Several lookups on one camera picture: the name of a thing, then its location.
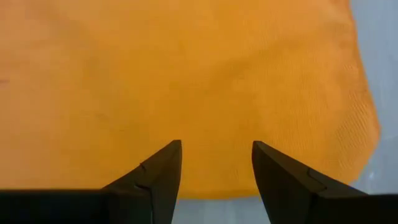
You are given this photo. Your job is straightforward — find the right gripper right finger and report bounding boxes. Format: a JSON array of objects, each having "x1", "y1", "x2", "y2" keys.
[{"x1": 251, "y1": 140, "x2": 398, "y2": 224}]

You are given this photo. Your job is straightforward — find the orange towel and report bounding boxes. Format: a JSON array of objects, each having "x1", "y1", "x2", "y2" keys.
[{"x1": 0, "y1": 0, "x2": 382, "y2": 200}]

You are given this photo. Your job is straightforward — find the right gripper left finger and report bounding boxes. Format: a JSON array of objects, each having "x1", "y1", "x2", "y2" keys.
[{"x1": 0, "y1": 139, "x2": 183, "y2": 224}]

